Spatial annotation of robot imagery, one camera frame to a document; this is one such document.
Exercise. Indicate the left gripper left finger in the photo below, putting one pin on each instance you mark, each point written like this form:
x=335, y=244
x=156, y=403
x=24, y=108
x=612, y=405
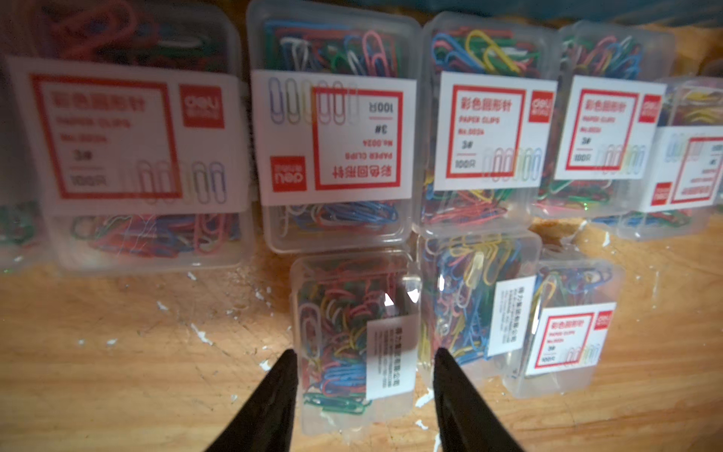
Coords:
x=266, y=420

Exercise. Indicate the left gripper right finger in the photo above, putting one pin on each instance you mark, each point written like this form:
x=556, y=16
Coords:
x=465, y=420

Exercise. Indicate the paper clip box tray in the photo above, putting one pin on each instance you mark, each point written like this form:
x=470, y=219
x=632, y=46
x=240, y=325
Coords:
x=476, y=300

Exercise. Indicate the second row clip box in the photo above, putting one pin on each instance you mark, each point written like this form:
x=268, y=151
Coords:
x=357, y=318

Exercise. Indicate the removed paper clip box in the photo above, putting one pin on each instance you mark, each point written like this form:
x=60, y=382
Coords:
x=334, y=110
x=133, y=116
x=487, y=95
x=608, y=104
x=679, y=188

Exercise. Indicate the blue plastic storage tray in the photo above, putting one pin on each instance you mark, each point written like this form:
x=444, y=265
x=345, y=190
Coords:
x=673, y=13

